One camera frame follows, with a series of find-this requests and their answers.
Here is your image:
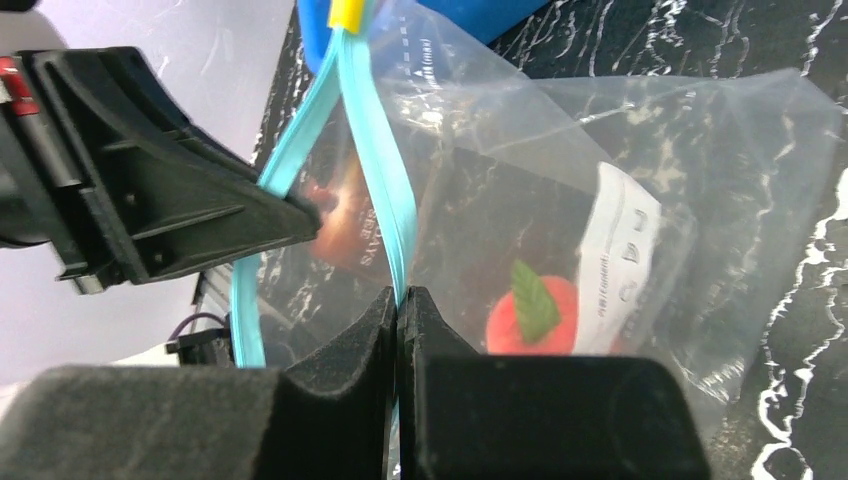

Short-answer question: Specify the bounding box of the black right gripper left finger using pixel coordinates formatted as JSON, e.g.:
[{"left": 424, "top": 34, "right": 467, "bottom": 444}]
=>
[{"left": 1, "top": 289, "right": 396, "bottom": 479}]

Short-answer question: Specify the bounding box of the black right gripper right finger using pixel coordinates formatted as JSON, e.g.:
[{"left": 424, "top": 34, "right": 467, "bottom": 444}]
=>
[{"left": 397, "top": 287, "right": 712, "bottom": 479}]

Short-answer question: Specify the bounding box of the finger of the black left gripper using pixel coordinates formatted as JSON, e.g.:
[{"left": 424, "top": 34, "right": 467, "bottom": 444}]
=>
[{"left": 16, "top": 46, "right": 320, "bottom": 287}]

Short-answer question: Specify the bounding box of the clear zip top bag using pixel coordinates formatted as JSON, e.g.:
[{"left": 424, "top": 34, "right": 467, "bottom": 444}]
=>
[{"left": 231, "top": 1, "right": 842, "bottom": 438}]

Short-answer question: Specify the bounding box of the three days to see book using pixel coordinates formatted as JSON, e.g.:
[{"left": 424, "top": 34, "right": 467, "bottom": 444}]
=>
[{"left": 301, "top": 153, "right": 392, "bottom": 286}]

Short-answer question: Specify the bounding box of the blue plastic bin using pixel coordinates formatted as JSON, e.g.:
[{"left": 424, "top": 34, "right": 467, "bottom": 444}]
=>
[{"left": 295, "top": 1, "right": 547, "bottom": 74}]

